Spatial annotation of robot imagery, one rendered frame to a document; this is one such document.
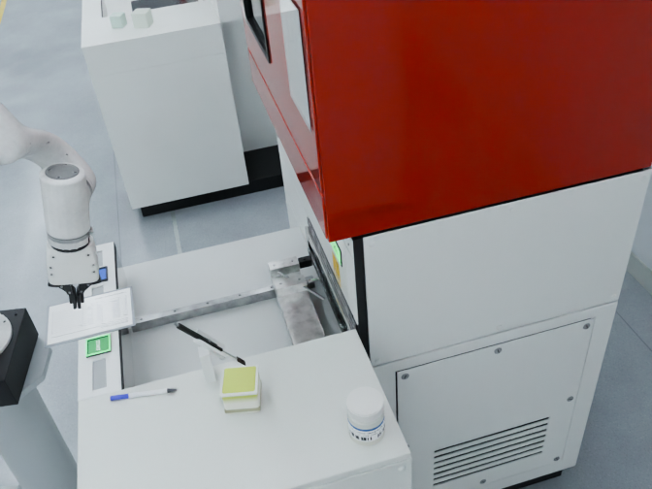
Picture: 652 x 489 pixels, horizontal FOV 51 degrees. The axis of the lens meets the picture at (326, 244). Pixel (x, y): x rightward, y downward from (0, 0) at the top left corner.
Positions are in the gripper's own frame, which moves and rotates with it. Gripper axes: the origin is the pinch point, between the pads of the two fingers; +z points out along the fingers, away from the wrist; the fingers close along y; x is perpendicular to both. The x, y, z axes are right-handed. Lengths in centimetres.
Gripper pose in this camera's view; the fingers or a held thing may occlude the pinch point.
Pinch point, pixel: (77, 298)
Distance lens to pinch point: 157.9
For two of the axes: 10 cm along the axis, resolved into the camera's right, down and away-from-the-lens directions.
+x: 2.7, 5.9, -7.6
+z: -1.2, 8.1, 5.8
